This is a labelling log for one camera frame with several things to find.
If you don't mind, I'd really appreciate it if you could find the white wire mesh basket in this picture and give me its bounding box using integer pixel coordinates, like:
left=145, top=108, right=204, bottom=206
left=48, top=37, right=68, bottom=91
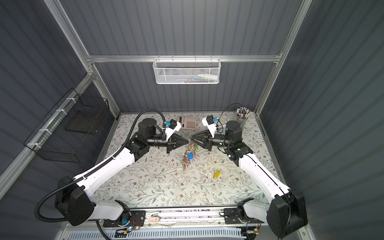
left=153, top=59, right=222, bottom=85

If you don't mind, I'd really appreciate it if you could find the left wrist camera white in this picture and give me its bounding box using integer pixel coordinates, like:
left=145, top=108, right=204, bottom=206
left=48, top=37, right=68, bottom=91
left=165, top=119, right=182, bottom=141

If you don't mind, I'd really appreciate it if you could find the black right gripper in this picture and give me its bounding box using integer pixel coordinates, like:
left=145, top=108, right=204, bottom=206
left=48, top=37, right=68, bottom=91
left=191, top=130, right=232, bottom=153

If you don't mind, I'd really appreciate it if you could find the yellow tagged key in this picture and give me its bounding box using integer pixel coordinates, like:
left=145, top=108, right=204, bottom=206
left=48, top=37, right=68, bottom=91
left=214, top=171, right=221, bottom=179

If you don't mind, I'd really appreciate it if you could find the white bottle in basket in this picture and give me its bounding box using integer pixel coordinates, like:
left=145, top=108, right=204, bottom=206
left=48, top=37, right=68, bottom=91
left=198, top=74, right=219, bottom=82

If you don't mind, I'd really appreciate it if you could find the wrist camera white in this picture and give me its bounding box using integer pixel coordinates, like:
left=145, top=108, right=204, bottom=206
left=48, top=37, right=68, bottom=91
left=202, top=115, right=218, bottom=138
left=165, top=119, right=182, bottom=141

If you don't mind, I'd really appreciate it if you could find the black wire basket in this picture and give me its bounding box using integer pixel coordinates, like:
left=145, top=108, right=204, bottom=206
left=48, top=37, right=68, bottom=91
left=24, top=90, right=110, bottom=164

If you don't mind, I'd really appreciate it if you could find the metal keyring with coloured keys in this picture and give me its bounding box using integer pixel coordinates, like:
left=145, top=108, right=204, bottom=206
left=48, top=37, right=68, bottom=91
left=181, top=142, right=199, bottom=171

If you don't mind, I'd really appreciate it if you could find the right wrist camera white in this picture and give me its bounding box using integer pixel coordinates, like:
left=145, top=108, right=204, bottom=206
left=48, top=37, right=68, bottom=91
left=202, top=115, right=218, bottom=138

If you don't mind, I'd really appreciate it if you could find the cup of pencils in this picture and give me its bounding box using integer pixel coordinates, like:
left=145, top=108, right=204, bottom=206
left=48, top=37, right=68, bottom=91
left=235, top=107, right=250, bottom=127

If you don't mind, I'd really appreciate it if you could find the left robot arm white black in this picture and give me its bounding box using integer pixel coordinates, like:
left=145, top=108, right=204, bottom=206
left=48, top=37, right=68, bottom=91
left=55, top=118, right=189, bottom=226

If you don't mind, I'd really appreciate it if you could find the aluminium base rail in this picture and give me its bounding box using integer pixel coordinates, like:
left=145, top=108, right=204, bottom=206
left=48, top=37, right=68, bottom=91
left=59, top=206, right=301, bottom=232

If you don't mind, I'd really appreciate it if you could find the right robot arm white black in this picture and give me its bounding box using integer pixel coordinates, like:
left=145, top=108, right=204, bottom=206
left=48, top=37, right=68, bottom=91
left=191, top=116, right=308, bottom=239

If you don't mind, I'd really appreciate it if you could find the black corrugated cable conduit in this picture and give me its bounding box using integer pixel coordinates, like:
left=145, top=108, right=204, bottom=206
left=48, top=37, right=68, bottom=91
left=33, top=108, right=167, bottom=240

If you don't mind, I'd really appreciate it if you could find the floral table mat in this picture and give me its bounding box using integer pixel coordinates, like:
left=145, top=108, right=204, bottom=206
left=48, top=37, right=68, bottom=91
left=93, top=112, right=280, bottom=208

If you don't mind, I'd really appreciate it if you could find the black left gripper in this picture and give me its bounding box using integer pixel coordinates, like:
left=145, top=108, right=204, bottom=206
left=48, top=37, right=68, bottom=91
left=147, top=134, right=189, bottom=154

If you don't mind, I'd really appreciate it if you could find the pink calculator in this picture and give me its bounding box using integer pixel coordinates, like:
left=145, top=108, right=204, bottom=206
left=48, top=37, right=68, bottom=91
left=178, top=115, right=197, bottom=130

